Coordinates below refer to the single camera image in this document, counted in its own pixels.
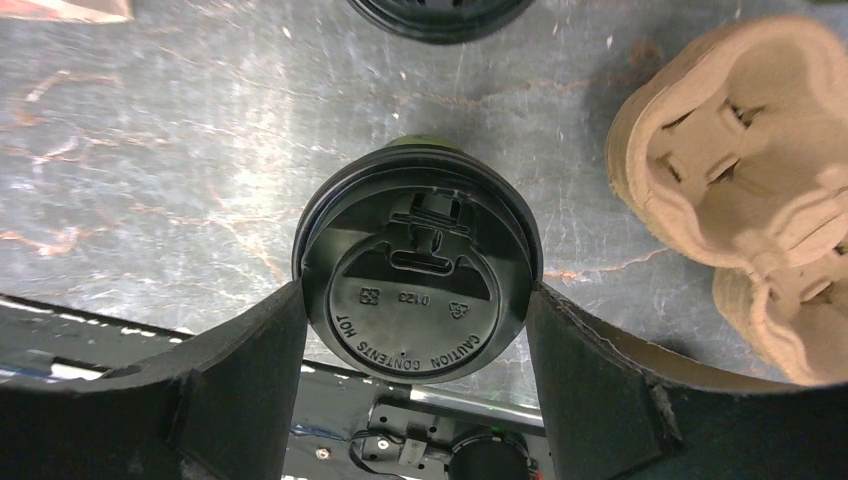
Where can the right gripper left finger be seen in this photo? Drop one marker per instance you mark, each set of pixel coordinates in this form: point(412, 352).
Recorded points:
point(218, 405)

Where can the black cup lid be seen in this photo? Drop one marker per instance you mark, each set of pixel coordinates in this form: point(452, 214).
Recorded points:
point(440, 22)
point(417, 263)

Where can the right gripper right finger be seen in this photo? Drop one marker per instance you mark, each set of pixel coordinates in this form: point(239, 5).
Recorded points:
point(616, 406)

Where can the paper takeout bag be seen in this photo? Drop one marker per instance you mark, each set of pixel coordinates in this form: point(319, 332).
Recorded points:
point(75, 11)

